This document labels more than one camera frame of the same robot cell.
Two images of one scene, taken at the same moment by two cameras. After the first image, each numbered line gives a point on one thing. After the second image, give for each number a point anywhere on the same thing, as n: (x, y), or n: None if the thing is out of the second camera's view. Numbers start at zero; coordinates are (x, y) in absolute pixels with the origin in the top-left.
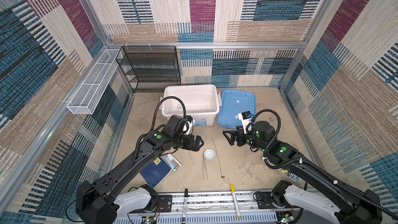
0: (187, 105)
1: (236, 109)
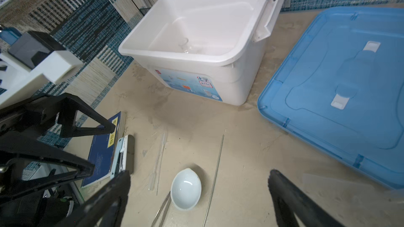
0: (200, 38)
1: (338, 89)
